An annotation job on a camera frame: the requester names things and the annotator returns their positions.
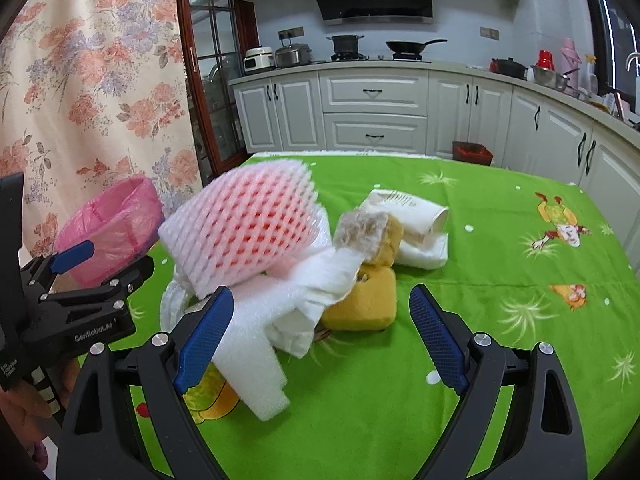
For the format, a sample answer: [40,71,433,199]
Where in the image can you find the gas stove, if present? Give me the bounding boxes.
[310,54,433,64]

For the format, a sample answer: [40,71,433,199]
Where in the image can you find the white tissue paper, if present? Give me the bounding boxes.
[265,247,366,358]

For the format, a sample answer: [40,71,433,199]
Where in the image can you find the silver pressure cooker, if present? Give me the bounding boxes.
[274,42,313,68]

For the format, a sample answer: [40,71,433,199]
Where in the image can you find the pink lined trash bin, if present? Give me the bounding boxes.
[52,176,166,290]

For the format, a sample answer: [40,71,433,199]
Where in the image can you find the floral curtain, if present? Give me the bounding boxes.
[0,0,201,271]

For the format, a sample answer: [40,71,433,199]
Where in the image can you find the white rice cooker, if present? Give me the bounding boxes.
[243,46,276,72]

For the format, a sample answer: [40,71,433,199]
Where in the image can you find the person's left hand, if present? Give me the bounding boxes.
[0,357,83,471]

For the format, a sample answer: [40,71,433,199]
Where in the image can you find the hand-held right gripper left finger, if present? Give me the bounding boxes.
[55,285,236,480]

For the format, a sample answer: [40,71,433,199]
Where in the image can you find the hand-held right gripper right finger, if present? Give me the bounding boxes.
[409,283,588,480]

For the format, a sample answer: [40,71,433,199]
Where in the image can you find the spray bottle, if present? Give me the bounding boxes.
[585,55,601,96]

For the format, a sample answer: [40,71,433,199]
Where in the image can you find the clear plastic wrapper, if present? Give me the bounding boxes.
[334,210,391,261]

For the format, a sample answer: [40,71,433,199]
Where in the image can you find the steel bowl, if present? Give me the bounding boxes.
[531,65,571,92]

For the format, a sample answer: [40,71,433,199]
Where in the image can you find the small red lined floor bin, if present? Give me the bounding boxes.
[452,141,493,167]

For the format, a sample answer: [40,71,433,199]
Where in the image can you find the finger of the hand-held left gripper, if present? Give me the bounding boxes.
[40,255,156,309]
[20,240,96,296]

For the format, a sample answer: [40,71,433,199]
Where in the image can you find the white foam block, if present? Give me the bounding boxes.
[212,280,292,422]

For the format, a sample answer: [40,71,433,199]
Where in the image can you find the black frying pan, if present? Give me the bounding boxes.
[385,38,448,57]

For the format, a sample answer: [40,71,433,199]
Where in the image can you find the black cooking pot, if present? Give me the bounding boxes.
[326,34,365,56]

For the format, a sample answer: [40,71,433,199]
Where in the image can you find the crushed white paper cup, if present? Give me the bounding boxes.
[357,189,450,236]

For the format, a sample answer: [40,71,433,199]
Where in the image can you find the white foam wrap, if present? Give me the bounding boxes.
[160,277,203,333]

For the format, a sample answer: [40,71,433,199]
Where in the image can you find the white pink foam fruit net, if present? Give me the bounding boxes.
[158,161,321,300]

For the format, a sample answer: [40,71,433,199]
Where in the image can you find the white paper napkin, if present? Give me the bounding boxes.
[395,230,449,270]

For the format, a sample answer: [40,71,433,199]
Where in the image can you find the white lower kitchen cabinets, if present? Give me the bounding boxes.
[227,62,640,221]

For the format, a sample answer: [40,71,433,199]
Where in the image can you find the wooden glass door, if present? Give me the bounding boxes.
[175,0,261,181]

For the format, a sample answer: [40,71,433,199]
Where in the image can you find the green cartoon printed tablecloth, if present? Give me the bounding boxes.
[125,150,640,480]

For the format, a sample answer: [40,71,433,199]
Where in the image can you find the pink thermos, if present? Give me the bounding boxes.
[559,37,581,88]

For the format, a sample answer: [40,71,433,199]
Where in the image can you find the dark framed window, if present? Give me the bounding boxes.
[575,0,640,106]

